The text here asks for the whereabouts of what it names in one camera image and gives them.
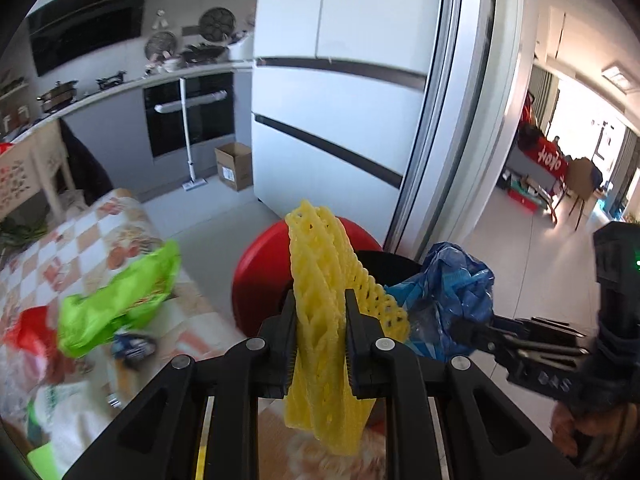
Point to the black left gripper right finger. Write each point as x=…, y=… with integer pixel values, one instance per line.
x=361, y=333

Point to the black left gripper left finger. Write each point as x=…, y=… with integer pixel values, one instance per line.
x=277, y=363

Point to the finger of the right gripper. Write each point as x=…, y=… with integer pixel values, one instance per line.
x=495, y=334

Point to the yellow foam fruit net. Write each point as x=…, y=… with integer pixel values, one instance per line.
x=323, y=266

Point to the blue plastic bag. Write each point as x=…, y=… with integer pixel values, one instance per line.
x=451, y=284

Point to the green plastic wrapper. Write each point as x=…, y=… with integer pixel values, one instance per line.
x=130, y=300

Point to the red trash bin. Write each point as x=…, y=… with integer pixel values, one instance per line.
x=263, y=275

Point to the right hand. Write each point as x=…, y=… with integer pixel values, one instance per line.
x=605, y=445

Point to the small blue wrapper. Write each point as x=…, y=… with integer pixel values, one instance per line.
x=132, y=349

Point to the cardboard box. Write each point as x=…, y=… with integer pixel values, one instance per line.
x=234, y=165

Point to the red plastic bag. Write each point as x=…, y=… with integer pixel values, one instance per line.
x=32, y=333

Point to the white refrigerator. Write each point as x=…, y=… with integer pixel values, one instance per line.
x=339, y=88

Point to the black built-in oven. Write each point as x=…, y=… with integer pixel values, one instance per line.
x=209, y=111

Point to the green vegetables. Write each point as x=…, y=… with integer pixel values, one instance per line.
x=15, y=236

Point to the white perforated chair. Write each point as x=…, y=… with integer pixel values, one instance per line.
x=30, y=166

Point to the cooking pot on stove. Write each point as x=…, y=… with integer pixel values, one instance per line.
x=61, y=95

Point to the black range hood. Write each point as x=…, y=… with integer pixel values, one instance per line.
x=63, y=30

